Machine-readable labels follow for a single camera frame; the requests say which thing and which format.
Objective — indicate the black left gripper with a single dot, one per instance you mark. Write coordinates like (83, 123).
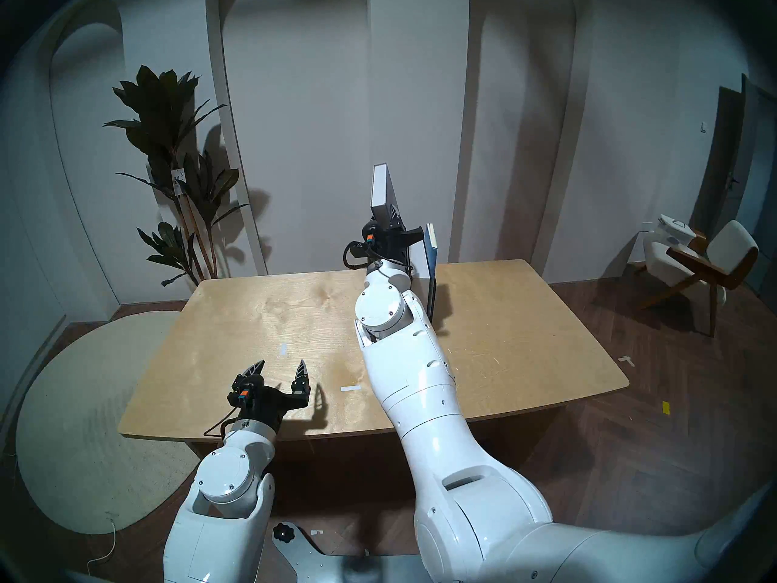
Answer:
(261, 399)

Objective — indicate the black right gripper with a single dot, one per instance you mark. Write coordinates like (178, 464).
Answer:
(391, 242)

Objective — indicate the pale grey thin book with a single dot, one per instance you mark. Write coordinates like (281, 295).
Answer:
(380, 190)

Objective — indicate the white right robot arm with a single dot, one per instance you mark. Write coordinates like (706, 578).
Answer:
(425, 393)

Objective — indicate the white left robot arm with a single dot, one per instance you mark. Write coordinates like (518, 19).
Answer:
(224, 478)

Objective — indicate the blue book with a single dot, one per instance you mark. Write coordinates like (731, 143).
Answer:
(432, 245)

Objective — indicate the wooden table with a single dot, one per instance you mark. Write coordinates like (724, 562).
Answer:
(255, 320)

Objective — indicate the black base knob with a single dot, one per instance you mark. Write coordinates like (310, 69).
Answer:
(283, 532)

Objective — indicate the round cream rug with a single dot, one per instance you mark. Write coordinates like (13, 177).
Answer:
(79, 418)

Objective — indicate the white plant tag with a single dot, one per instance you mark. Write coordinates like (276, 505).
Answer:
(178, 182)

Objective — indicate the tall green potted plant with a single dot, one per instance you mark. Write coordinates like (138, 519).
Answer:
(164, 120)

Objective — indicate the white wooden armchair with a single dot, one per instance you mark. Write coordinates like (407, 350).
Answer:
(728, 248)

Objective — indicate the dark door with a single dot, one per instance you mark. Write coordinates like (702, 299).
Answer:
(725, 150)

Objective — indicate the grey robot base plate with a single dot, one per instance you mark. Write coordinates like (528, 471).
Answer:
(340, 566)

